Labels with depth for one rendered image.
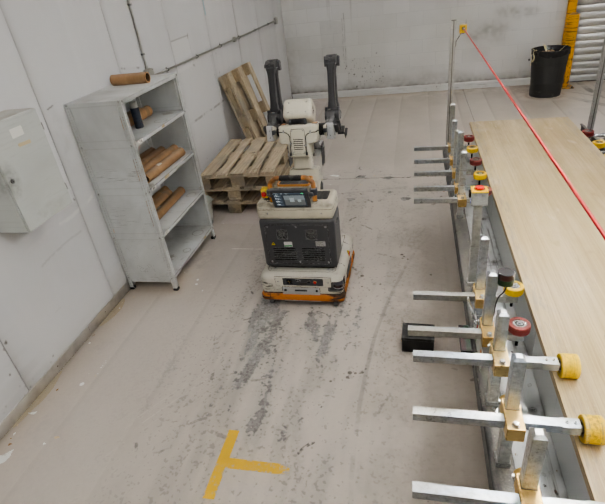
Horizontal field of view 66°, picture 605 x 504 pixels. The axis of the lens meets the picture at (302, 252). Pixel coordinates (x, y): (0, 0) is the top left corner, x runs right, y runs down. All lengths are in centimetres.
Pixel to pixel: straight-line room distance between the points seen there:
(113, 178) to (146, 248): 60
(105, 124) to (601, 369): 314
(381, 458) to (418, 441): 22
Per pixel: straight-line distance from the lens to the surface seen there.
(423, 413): 155
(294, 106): 342
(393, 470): 259
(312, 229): 325
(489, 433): 187
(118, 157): 365
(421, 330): 197
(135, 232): 389
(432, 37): 932
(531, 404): 210
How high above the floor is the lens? 214
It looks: 31 degrees down
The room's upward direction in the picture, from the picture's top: 7 degrees counter-clockwise
